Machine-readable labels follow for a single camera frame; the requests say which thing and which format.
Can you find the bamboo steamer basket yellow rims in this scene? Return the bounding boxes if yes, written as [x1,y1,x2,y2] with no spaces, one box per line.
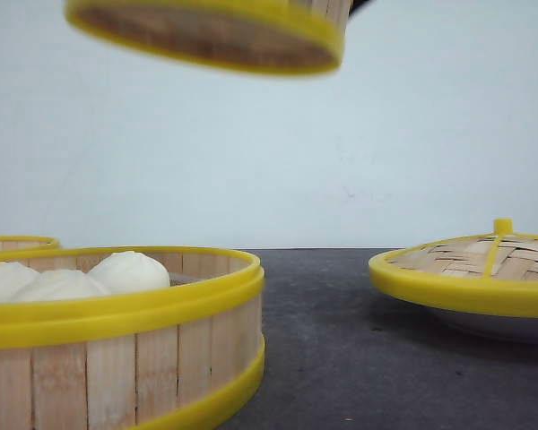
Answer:
[0,235,60,252]
[64,0,353,76]

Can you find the bamboo steamer basket with buns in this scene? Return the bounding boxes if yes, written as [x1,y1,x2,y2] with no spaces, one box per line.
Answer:
[0,246,265,429]

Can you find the white plate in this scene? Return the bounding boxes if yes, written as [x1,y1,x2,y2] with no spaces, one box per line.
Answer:
[424,306,538,344]

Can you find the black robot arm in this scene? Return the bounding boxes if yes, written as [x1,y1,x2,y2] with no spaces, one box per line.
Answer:
[349,0,374,19]

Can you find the white steamed bun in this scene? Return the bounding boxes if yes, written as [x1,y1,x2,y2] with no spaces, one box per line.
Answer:
[88,251,170,294]
[11,269,111,302]
[0,262,39,304]

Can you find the woven bamboo steamer lid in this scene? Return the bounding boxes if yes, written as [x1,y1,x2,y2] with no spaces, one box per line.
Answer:
[369,219,538,318]

